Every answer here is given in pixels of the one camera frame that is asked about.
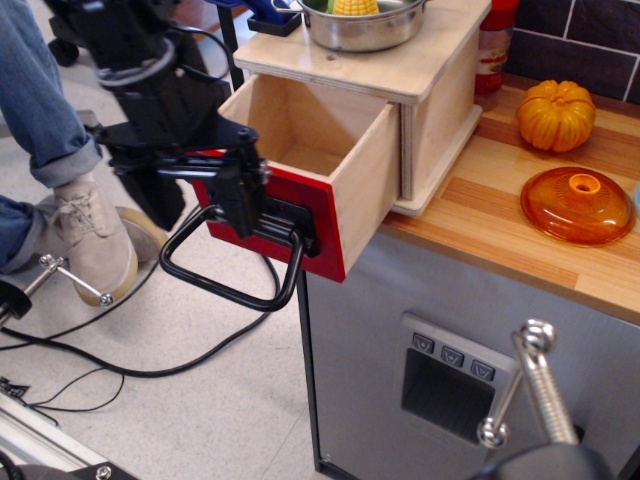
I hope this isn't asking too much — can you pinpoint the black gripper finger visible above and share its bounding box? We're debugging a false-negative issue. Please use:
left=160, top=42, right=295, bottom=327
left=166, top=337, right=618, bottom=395
left=196, top=130, right=271, bottom=239
left=119, top=169, right=185, bottom=231

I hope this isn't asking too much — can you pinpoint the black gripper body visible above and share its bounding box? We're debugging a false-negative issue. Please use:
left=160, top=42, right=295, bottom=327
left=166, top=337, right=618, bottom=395
left=98, top=112, right=258, bottom=184

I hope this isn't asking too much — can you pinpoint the red-fronted wooden drawer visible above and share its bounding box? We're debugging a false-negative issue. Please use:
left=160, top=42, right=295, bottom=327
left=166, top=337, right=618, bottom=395
left=160, top=75, right=401, bottom=312

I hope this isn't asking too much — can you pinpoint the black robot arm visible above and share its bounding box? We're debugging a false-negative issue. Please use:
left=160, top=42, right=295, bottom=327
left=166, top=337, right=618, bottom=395
left=47, top=1, right=267, bottom=238

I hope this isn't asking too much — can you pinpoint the plywood drawer box housing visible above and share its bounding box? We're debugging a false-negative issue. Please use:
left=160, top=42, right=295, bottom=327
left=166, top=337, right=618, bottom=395
left=234, top=1, right=491, bottom=216

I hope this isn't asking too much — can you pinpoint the beige sneaker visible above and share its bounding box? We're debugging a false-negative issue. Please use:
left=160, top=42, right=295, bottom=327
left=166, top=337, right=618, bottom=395
left=35, top=175, right=167, bottom=306

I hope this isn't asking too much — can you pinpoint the silver C-clamp screw left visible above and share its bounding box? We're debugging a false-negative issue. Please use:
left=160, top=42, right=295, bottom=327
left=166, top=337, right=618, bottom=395
left=1, top=254, right=114, bottom=327

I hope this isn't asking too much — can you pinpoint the silver c-clamp screw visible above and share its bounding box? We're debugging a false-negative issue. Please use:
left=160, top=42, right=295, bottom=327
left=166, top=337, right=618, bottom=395
left=1, top=254, right=114, bottom=327
left=477, top=318, right=580, bottom=449

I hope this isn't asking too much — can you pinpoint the blue black bar clamp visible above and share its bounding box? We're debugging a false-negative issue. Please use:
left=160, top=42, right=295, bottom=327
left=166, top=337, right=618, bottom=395
left=211, top=0, right=302, bottom=53

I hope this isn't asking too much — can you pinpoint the blue jeans leg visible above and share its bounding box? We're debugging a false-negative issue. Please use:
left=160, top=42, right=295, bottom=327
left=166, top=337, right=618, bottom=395
left=0, top=0, right=104, bottom=274

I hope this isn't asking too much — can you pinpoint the black wheeled wooden cart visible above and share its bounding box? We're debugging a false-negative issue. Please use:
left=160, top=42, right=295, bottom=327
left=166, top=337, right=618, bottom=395
left=47, top=0, right=249, bottom=101

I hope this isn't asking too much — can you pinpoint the yellow toy corn cob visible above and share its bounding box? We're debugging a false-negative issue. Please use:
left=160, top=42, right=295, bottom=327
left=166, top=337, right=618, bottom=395
left=330, top=0, right=380, bottom=17

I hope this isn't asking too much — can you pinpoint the stainless steel pot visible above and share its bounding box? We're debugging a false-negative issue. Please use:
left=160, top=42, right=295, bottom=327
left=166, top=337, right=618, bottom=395
left=271, top=1, right=427, bottom=53

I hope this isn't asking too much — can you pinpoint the silver toy kitchen cabinet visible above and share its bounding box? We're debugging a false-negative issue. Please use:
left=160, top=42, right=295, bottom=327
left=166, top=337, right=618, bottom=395
left=299, top=233, right=639, bottom=479

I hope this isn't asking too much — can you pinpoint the red-capped spice jar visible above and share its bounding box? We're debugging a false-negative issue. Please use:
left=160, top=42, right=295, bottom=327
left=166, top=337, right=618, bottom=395
left=475, top=0, right=520, bottom=96

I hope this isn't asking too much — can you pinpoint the orange toy pumpkin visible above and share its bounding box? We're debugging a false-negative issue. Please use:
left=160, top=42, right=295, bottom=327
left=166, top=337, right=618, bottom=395
left=517, top=80, right=596, bottom=153

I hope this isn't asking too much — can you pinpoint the silver C-clamp screw right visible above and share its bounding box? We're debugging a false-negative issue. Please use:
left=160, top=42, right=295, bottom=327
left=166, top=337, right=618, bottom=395
left=477, top=318, right=580, bottom=449

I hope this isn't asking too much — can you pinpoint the orange glass pot lid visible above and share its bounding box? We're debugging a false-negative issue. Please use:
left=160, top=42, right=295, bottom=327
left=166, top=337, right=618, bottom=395
left=520, top=167, right=636, bottom=247

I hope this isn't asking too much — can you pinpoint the thick black floor cable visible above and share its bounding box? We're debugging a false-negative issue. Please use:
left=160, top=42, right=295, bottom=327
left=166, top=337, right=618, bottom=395
left=0, top=204, right=282, bottom=378

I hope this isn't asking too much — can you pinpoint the thin black floor wire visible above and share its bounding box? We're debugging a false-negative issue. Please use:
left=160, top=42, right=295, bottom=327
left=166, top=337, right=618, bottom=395
left=27, top=368, right=125, bottom=414

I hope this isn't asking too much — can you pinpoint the aluminium frame rail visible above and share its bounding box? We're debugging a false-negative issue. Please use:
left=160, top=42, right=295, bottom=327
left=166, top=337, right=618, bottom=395
left=1, top=394, right=134, bottom=479

